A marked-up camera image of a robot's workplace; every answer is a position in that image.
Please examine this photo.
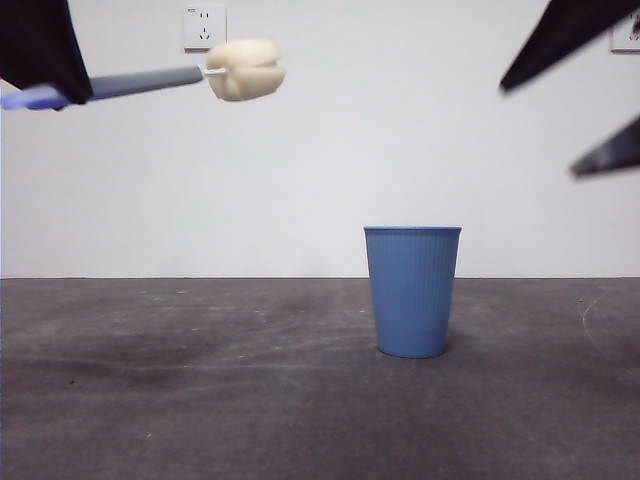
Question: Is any grey-handled cream sponge cup brush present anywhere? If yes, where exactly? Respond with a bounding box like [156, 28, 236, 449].
[0, 38, 287, 112]

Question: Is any blue ribbed plastic cup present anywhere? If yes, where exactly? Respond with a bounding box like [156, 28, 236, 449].
[363, 225, 463, 360]

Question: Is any white wall socket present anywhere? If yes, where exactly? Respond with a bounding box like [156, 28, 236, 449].
[610, 14, 640, 54]
[181, 6, 229, 54]

